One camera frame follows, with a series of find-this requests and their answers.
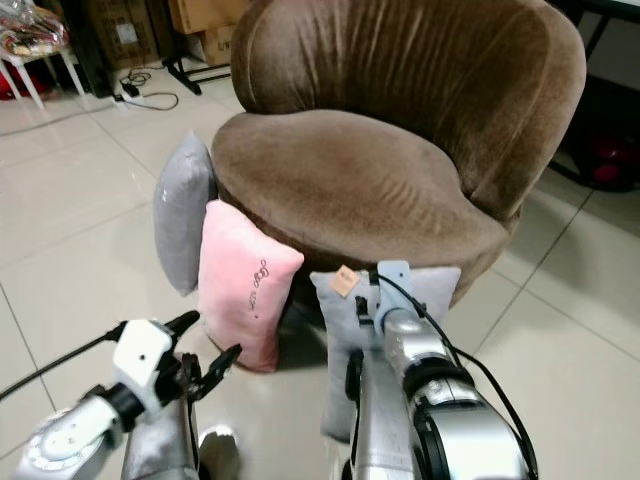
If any grey pillow with tan tag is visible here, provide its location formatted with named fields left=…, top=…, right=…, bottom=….
left=310, top=264, right=462, bottom=446

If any pink embroidered pillow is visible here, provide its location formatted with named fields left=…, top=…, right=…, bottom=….
left=198, top=200, right=305, bottom=374

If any plain grey pillow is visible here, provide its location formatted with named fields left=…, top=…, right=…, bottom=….
left=154, top=132, right=218, bottom=297

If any brown velvet round sofa chair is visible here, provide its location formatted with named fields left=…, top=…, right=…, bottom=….
left=212, top=0, right=588, bottom=306

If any white power strip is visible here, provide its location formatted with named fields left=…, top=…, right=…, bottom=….
left=117, top=80, right=151, bottom=101

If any small printed cardboard box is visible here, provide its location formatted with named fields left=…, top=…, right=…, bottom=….
left=190, top=25, right=239, bottom=66

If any red and black bag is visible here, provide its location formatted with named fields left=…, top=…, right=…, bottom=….
left=575, top=125, right=640, bottom=191

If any dark labelled cardboard box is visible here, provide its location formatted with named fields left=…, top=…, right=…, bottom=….
left=85, top=0, right=161, bottom=69

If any red object under stool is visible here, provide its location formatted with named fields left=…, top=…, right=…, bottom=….
left=0, top=70, right=51, bottom=101

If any white stool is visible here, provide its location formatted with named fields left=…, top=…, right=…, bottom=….
left=0, top=48, right=86, bottom=111

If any large tan cardboard box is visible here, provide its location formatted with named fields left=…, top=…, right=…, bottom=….
left=168, top=0, right=241, bottom=33

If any clear plastic bag of goods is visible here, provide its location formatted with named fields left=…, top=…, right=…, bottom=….
left=0, top=0, right=71, bottom=59

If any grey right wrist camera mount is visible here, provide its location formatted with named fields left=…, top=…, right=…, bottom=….
left=370, top=261, right=413, bottom=336

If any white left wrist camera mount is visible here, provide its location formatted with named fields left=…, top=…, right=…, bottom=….
left=112, top=320, right=176, bottom=406

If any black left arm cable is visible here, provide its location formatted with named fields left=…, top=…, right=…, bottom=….
left=0, top=322, right=126, bottom=401

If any black power cord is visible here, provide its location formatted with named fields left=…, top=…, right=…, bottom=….
left=118, top=66, right=181, bottom=111

